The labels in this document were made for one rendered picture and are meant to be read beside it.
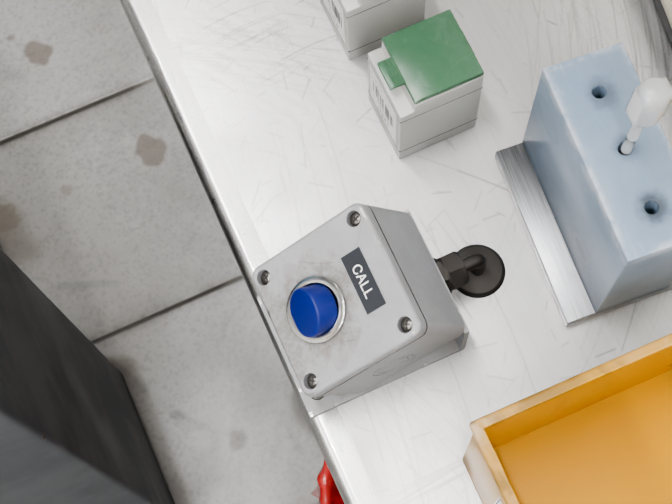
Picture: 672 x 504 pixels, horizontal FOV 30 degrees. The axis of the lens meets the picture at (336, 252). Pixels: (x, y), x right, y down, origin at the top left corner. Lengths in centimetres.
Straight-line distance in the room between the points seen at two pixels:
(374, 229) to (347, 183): 10
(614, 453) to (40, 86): 122
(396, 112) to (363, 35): 7
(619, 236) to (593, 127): 5
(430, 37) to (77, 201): 106
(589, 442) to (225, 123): 26
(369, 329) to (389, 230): 5
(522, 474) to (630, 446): 6
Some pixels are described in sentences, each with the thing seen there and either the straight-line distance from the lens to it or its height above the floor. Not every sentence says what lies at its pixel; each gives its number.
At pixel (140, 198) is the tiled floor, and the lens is 163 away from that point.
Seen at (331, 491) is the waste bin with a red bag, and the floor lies 44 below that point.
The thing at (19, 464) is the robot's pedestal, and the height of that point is 59.
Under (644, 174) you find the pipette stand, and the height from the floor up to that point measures 98.
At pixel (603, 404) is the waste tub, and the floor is 88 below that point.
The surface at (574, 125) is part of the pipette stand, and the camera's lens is 59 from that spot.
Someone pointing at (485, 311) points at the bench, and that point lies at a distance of 66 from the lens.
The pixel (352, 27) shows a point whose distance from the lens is 67.
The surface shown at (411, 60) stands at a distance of 63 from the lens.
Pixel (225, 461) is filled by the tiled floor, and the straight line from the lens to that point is 153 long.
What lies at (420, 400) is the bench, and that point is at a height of 87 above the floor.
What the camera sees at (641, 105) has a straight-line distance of 53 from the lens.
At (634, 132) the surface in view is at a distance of 56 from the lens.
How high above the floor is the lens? 151
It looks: 72 degrees down
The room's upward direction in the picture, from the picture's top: 7 degrees counter-clockwise
